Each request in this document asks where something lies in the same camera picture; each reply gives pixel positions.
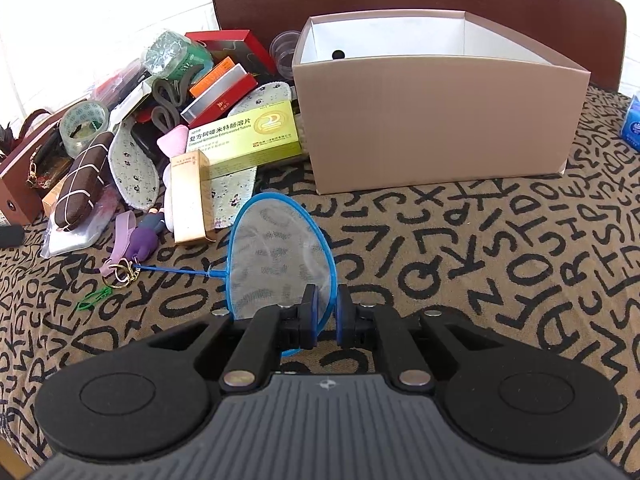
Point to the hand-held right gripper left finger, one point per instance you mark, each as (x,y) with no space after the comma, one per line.
(311,310)

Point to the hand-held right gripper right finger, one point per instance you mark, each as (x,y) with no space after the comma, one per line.
(342,310)

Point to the small blue fishing net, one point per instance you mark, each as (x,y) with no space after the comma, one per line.
(277,255)

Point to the tan cardboard box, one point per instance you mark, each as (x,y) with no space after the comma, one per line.
(430,125)

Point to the letter-print desktop cloth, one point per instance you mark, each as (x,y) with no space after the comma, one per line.
(450,270)

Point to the patterned fabric insole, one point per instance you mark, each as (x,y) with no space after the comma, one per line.
(232,192)
(265,96)
(132,165)

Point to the tan gold slim box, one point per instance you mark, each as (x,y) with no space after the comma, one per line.
(187,200)

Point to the yellow-green medicine box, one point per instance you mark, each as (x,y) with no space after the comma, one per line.
(245,132)

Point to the pink makeup sponge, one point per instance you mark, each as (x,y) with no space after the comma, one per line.
(174,142)

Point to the green paper clip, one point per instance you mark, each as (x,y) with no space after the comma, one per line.
(92,297)

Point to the silver and red box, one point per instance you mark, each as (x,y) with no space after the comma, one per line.
(220,100)

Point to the clear plastic bag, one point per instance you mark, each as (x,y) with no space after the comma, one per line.
(75,242)

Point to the grey-green rubber band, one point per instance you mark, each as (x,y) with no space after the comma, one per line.
(167,105)

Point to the orange box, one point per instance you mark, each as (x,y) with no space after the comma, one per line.
(212,77)

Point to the stack of clear plastic cups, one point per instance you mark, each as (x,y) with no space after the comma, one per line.
(284,52)

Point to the brown chocolate-bar pencil case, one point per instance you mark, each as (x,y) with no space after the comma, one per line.
(82,180)

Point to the green container with clear lid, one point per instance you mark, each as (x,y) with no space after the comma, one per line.
(172,55)

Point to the clear printed tape roll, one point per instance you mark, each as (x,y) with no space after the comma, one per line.
(82,120)

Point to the blue tissue pack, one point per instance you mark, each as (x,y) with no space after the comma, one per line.
(632,122)

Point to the dark-leaved potted plant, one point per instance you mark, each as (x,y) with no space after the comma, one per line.
(7,137)

